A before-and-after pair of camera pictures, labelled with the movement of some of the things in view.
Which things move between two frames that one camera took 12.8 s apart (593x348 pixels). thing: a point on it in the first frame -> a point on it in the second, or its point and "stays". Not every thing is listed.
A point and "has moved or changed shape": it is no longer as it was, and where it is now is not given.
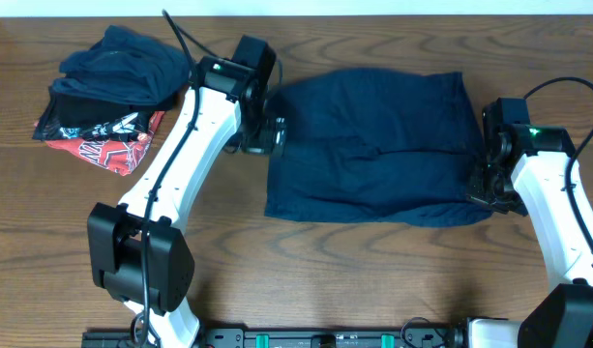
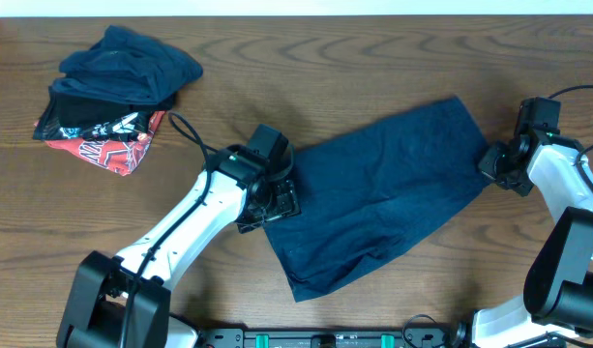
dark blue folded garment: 123,67 stays
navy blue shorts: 375,146 has moved or changed shape
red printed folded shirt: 117,157 stays
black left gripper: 273,143 -> 289,206
